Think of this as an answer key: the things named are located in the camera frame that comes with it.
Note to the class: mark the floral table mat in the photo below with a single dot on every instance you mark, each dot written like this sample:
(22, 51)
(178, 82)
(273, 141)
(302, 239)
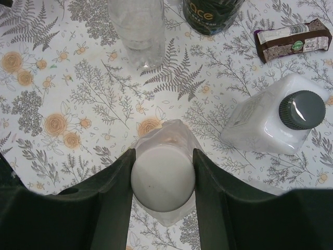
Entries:
(71, 102)

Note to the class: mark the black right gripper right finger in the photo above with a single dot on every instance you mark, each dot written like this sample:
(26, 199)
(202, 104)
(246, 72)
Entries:
(234, 215)

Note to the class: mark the white bottle black cap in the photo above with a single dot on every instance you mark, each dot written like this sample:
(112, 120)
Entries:
(279, 118)

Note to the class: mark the clear plastic bottle middle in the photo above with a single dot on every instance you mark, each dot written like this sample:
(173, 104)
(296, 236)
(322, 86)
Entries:
(141, 28)

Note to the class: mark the clear bottle with label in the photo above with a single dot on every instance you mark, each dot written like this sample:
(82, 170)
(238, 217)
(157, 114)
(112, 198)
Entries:
(174, 133)

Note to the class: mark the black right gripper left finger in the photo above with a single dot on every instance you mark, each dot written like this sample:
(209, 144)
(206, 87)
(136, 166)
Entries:
(93, 214)

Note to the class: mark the brown snack packet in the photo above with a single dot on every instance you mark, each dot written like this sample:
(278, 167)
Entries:
(296, 39)

